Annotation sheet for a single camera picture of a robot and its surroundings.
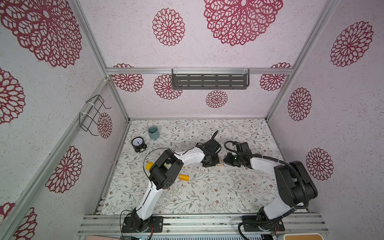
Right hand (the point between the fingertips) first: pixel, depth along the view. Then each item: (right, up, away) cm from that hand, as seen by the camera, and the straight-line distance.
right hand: (223, 157), depth 95 cm
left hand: (-5, -5, +1) cm, 7 cm away
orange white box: (+29, -30, -28) cm, 51 cm away
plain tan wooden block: (-3, -4, -2) cm, 5 cm away
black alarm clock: (-57, +8, +8) cm, 58 cm away
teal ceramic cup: (-47, +16, +10) cm, 51 cm away
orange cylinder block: (-25, -11, -4) cm, 28 cm away
